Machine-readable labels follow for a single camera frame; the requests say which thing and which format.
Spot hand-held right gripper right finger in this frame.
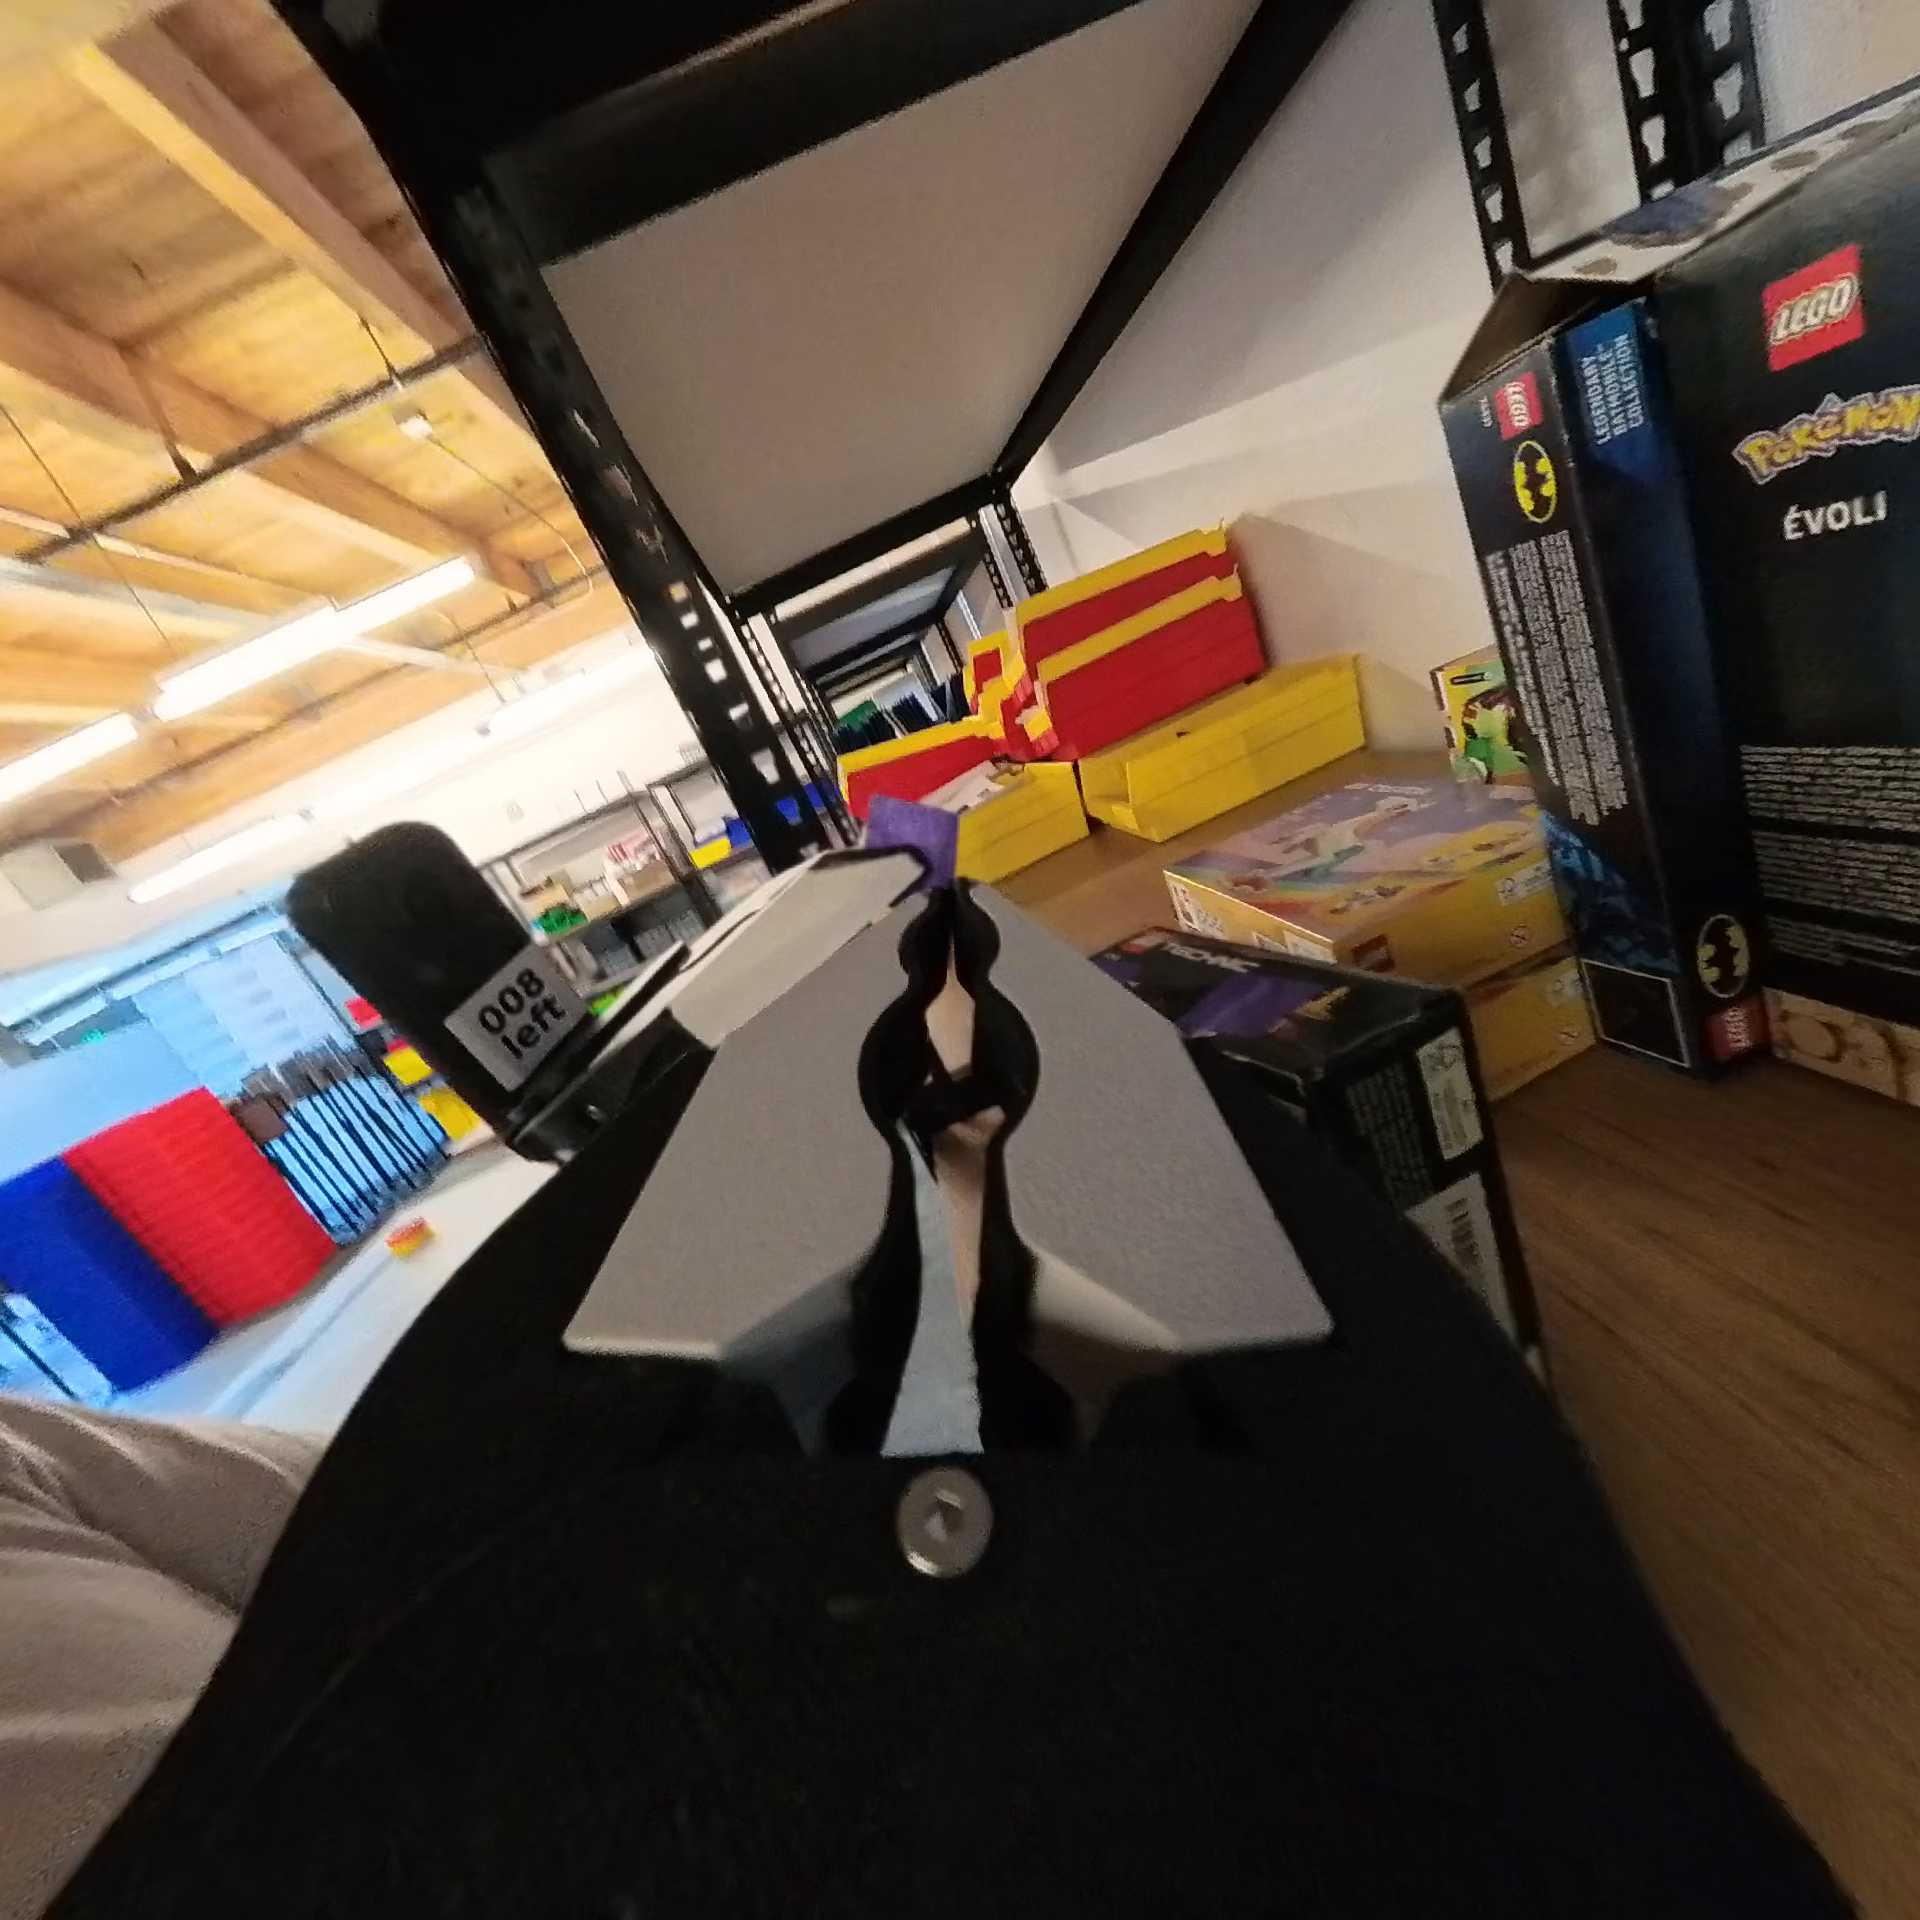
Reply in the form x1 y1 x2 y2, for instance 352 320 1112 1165
958 881 1337 1433

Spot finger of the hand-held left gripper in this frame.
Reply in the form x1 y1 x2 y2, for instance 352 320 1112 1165
663 847 934 1051

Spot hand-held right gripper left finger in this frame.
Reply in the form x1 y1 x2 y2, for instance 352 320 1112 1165
561 896 962 1454

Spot small black yellow toy box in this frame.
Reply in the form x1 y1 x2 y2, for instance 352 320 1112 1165
1088 921 1546 1360

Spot wooden desk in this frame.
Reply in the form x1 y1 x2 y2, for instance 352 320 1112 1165
989 749 1920 1920

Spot grey background rack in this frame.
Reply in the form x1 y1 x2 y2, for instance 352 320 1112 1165
487 755 774 975

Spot row of black chairs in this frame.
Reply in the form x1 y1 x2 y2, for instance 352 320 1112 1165
223 1042 453 1248

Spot yellow plastic bin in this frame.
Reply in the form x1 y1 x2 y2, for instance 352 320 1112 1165
1077 650 1369 846
937 755 1088 887

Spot long ceiling light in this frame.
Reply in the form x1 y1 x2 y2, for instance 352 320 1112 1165
150 555 481 725
0 710 144 807

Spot red foam block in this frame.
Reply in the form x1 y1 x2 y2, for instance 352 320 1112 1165
63 1088 344 1328

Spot white folding table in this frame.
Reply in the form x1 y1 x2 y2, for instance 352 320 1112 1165
181 1154 577 1449

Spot orange toy box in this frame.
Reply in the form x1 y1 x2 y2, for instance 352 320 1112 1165
1160 771 1577 992
1462 950 1599 1104

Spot black metal rack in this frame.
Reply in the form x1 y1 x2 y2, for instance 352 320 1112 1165
269 0 1770 903

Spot blue foam block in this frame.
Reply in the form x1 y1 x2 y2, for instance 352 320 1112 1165
0 1154 218 1394

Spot purple green toy box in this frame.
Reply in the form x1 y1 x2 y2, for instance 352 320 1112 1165
1429 645 1546 793

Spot wooden rack shelf board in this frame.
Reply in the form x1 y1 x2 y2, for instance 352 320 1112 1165
532 0 1268 594

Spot black bat logo toy box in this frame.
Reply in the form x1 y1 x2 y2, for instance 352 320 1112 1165
1436 270 1775 1085

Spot person's trouser leg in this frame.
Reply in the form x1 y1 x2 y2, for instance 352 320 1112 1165
0 1391 329 1920

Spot black toy box yellow logo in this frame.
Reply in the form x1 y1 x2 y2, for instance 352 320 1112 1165
1650 112 1920 1074

